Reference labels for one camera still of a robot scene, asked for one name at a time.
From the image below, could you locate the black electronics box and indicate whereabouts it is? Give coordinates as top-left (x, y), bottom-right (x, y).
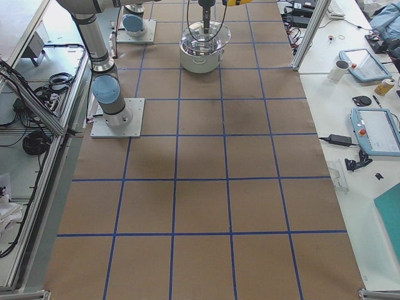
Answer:
top-left (291, 0), bottom-right (318, 28)

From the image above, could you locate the white paper cup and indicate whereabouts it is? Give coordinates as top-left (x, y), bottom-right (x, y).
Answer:
top-left (327, 59), bottom-right (349, 82)

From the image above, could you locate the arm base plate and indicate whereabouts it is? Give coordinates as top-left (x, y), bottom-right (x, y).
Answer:
top-left (91, 98), bottom-right (145, 138)
top-left (117, 17), bottom-right (157, 44)

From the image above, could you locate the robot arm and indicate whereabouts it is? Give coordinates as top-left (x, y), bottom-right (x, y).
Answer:
top-left (58, 1), bottom-right (145, 128)
top-left (122, 3), bottom-right (146, 38)

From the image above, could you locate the black round disc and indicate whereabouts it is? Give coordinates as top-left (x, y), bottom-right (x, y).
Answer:
top-left (352, 96), bottom-right (372, 107)

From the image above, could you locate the teach pendant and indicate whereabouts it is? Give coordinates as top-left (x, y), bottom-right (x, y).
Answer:
top-left (350, 107), bottom-right (399, 157)
top-left (339, 48), bottom-right (392, 83)

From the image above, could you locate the clear plastic holder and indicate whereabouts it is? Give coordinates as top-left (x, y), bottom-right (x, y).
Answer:
top-left (326, 160), bottom-right (349, 193)

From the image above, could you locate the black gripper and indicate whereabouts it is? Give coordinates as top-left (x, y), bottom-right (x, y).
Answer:
top-left (198, 0), bottom-right (215, 33)

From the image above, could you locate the black coiled cable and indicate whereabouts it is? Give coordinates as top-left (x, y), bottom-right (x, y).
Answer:
top-left (21, 129), bottom-right (53, 156)

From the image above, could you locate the yellow corn cob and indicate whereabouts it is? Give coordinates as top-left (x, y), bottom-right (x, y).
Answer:
top-left (222, 0), bottom-right (252, 6)

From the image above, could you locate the glass pot lid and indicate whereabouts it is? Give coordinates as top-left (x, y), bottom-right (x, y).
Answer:
top-left (182, 18), bottom-right (233, 51)

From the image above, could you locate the aluminium frame post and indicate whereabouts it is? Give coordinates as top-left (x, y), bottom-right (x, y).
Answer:
top-left (291, 0), bottom-right (330, 71)

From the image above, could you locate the black power brick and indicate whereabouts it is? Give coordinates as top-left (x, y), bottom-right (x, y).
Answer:
top-left (319, 134), bottom-right (358, 147)

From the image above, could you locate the mint green electric pot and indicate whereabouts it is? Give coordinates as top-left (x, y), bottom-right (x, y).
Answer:
top-left (179, 21), bottom-right (231, 74)

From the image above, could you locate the lower teach pendant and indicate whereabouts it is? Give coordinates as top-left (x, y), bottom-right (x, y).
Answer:
top-left (350, 107), bottom-right (399, 157)

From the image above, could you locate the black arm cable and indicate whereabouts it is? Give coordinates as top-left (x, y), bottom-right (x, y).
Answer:
top-left (186, 0), bottom-right (216, 43)

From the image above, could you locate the upper teach pendant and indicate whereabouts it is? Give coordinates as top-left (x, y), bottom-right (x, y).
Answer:
top-left (339, 48), bottom-right (392, 83)

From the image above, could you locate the yellow drink can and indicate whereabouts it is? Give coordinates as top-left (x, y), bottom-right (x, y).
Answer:
top-left (374, 78), bottom-right (395, 96)

